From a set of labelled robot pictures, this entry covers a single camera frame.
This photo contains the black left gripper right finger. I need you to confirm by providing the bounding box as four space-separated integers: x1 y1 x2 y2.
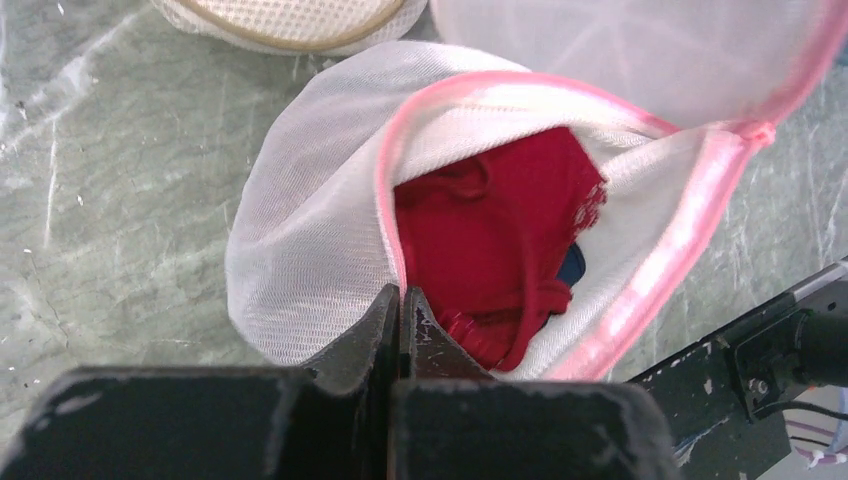
390 288 682 479

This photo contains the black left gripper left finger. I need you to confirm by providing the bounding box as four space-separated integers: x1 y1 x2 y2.
1 285 400 479

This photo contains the red lace bra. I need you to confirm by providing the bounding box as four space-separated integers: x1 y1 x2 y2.
394 127 607 372

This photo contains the navy blue bra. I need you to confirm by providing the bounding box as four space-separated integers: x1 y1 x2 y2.
556 243 587 287

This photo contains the clear round lidded container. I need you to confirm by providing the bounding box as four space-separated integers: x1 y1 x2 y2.
225 1 847 380

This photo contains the white mesh laundry bag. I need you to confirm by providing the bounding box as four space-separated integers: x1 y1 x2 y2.
152 0 428 56

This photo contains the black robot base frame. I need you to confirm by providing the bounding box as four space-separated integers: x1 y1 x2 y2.
632 259 847 479

